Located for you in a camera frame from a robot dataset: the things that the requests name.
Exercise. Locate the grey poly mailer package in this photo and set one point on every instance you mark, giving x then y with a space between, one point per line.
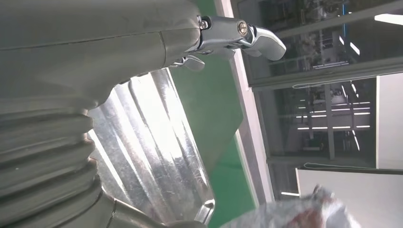
283 214

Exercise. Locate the white panel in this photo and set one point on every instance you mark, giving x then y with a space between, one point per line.
362 195

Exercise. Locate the green work table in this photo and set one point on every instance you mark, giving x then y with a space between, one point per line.
204 104

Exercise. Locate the green conveyor belt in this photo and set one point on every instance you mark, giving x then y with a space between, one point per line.
233 188

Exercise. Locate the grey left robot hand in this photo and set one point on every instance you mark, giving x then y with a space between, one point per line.
78 47

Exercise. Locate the glass partition with frames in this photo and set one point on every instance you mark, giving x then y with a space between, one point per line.
314 94

